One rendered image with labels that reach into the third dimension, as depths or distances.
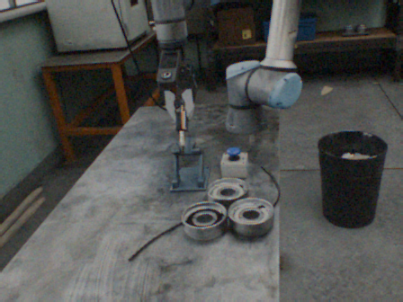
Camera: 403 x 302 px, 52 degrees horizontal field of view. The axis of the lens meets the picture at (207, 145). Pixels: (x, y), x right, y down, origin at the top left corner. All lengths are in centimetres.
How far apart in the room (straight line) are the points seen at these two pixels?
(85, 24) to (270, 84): 212
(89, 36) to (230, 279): 259
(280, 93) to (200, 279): 65
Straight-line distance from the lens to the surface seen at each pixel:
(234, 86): 141
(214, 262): 90
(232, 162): 117
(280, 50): 131
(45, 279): 98
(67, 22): 327
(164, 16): 102
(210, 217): 100
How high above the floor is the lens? 139
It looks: 25 degrees down
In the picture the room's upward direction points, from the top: 6 degrees counter-clockwise
